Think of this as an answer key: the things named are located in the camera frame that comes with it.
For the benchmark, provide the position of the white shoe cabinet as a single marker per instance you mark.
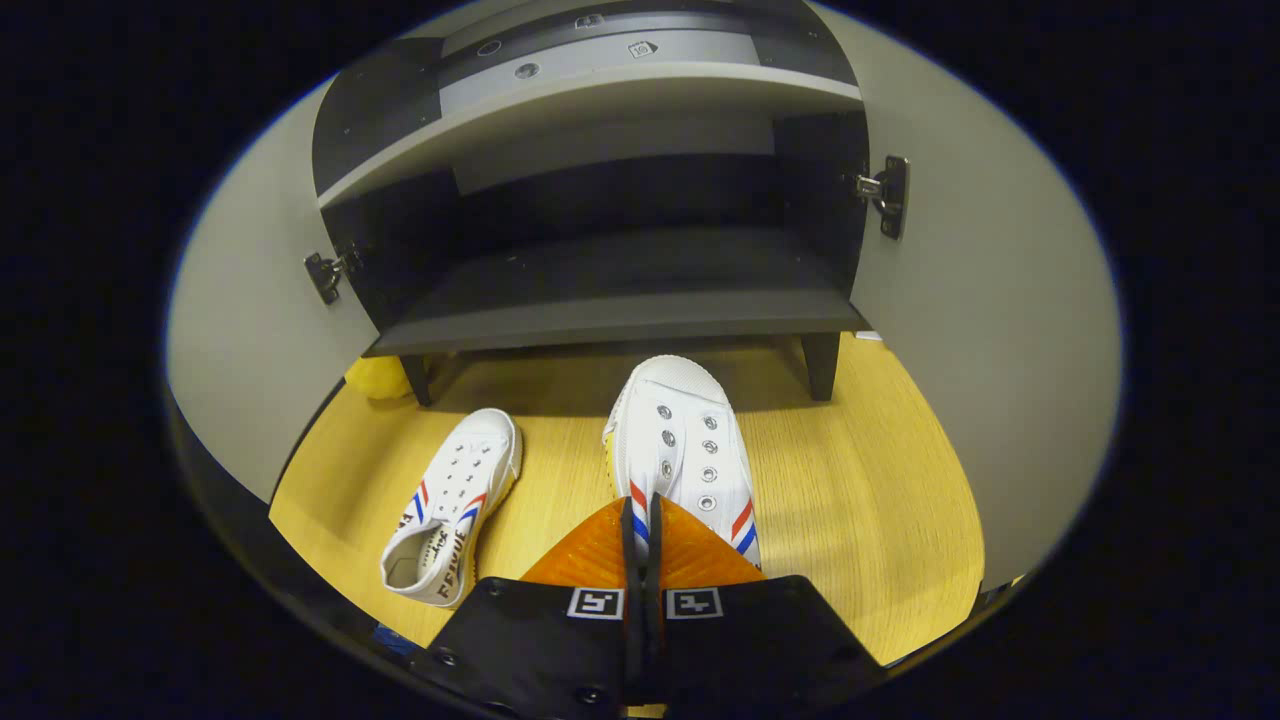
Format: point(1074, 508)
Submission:
point(620, 280)

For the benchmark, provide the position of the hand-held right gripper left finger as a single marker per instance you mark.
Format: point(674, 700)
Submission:
point(540, 640)

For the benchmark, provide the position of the white cabinet shelf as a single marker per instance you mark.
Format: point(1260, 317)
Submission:
point(600, 100)

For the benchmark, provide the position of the yellow plush toy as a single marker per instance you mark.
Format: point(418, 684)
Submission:
point(380, 378)

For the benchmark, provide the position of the white canvas shoe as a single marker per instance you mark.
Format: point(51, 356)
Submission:
point(680, 440)
point(460, 490)

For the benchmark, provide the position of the metal door hinge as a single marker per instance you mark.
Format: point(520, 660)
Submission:
point(328, 272)
point(890, 195)

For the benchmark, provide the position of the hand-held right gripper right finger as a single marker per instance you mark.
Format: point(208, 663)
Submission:
point(750, 640)

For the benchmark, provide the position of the white cabinet door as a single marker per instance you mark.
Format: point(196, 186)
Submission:
point(250, 330)
point(980, 330)

